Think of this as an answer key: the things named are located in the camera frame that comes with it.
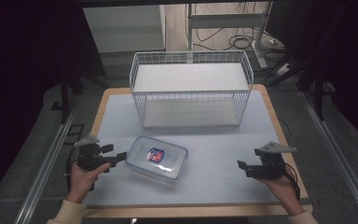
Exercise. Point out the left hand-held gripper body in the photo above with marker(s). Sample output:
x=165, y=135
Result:
x=88, y=157

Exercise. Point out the person's left hand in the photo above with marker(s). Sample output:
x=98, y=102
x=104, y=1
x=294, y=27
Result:
x=82, y=183

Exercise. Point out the pale grey table mat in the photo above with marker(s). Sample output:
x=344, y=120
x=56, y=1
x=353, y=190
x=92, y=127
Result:
x=223, y=161

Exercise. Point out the person's right hand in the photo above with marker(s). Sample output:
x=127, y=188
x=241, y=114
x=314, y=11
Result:
x=282, y=191

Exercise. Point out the white cabinet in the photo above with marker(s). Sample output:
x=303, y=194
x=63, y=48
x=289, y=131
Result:
x=124, y=29

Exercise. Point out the clear plastic lidded container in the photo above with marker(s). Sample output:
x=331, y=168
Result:
x=171, y=160

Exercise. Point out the white metal desk frame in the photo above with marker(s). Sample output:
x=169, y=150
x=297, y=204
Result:
x=227, y=21

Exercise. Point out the white power strip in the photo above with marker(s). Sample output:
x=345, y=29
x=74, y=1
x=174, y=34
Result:
x=282, y=70

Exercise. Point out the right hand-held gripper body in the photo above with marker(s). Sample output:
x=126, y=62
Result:
x=270, y=163

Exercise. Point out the black stand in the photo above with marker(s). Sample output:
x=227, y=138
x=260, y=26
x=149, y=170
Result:
x=318, y=93
x=64, y=96

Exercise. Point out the metal floor rail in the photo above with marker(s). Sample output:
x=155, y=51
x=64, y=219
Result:
x=43, y=169
x=341, y=165

